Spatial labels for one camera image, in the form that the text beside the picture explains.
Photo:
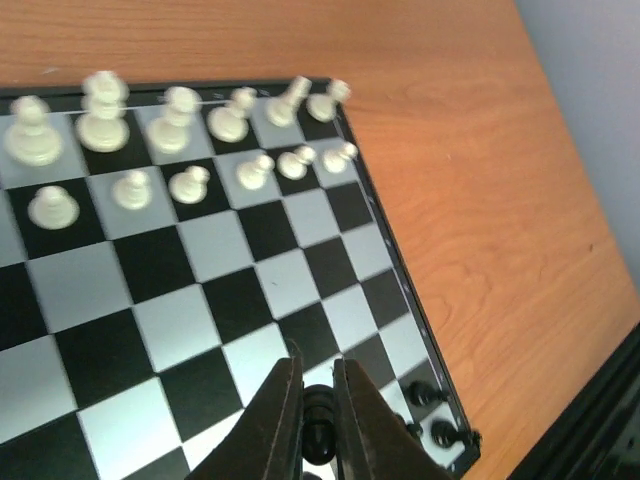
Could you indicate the white king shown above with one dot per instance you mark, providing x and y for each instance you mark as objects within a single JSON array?
[{"x": 101, "y": 127}]

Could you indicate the black bishop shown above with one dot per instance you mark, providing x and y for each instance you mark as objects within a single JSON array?
[{"x": 423, "y": 394}]

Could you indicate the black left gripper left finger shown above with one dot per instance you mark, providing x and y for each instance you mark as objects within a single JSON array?
[{"x": 265, "y": 443}]

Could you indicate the white rook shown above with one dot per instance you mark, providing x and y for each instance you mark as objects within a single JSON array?
[{"x": 322, "y": 106}]

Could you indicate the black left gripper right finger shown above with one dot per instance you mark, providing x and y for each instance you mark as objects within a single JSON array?
[{"x": 372, "y": 443}]

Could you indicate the black aluminium frame rail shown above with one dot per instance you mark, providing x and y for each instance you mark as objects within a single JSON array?
[{"x": 597, "y": 435}]

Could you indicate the black pawn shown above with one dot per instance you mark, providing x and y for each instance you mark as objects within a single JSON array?
[{"x": 318, "y": 432}]

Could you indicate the white pawn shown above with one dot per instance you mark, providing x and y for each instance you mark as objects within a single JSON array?
[
  {"x": 53, "y": 208},
  {"x": 133, "y": 191},
  {"x": 189, "y": 186},
  {"x": 293, "y": 165},
  {"x": 252, "y": 175},
  {"x": 335, "y": 160}
]

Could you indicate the white knight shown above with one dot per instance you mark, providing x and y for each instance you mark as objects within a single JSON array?
[{"x": 281, "y": 110}]

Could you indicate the white bishop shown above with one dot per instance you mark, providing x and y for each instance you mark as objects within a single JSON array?
[
  {"x": 229, "y": 123},
  {"x": 31, "y": 139}
]

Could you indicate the black and white chessboard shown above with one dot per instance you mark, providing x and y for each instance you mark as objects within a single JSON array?
[{"x": 133, "y": 340}]

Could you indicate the black rook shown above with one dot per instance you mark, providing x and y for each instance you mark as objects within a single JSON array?
[{"x": 445, "y": 435}]

